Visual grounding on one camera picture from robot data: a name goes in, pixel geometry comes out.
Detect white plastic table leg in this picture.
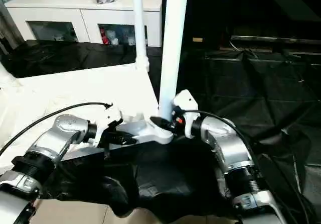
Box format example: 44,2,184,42
0,63,21,87
131,0,150,73
157,0,191,122

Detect black work mat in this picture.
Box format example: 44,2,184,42
0,37,321,222

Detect red bottle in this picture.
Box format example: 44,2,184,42
99,28,109,44

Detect dark low shelf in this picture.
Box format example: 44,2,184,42
229,35,321,50

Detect white cabinet with glass doors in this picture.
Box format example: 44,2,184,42
3,0,166,48

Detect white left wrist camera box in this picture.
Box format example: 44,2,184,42
89,104,124,147

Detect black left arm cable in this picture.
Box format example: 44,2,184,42
0,102,113,155

